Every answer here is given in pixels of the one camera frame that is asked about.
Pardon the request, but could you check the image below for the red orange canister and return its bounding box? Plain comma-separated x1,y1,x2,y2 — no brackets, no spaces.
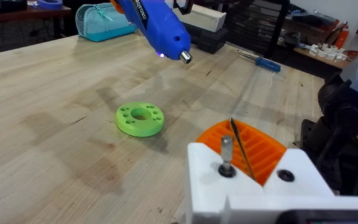
333,22,350,50

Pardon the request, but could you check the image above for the blue electric screwdriver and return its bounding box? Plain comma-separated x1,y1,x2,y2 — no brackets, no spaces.
114,0,194,65

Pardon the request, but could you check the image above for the heap of white small parts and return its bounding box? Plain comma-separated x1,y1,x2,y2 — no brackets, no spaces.
308,42,348,62

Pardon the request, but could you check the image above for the silver metal bit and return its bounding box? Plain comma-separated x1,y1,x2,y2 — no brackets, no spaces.
221,134,234,175

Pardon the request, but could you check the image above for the black shelf rack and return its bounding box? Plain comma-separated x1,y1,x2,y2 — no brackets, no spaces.
227,0,291,59

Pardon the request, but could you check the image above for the white orange left gripper right finger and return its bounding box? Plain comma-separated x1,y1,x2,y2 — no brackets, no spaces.
231,119,335,197

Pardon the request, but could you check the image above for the dark wooden side table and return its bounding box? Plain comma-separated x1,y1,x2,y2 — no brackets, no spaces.
0,0,73,40

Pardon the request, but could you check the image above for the green disc with holes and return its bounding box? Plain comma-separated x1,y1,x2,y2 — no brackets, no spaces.
115,101,165,138

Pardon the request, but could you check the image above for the blue-handled hand screwdriver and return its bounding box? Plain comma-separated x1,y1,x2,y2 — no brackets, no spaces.
237,49,282,73

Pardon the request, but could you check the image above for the white orange left gripper left finger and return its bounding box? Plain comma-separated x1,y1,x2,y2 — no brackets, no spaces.
185,119,264,224

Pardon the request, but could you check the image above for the black plastic tool case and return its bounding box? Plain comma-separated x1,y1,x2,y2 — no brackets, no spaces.
181,21,229,55

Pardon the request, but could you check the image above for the teal zip bag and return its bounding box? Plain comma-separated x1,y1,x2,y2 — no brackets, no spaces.
75,2,137,43

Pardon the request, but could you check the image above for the finger of the white orange right gripper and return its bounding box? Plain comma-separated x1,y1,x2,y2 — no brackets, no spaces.
109,0,126,15

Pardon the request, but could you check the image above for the white cardboard box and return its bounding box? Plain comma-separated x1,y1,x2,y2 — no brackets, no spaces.
172,3,227,33

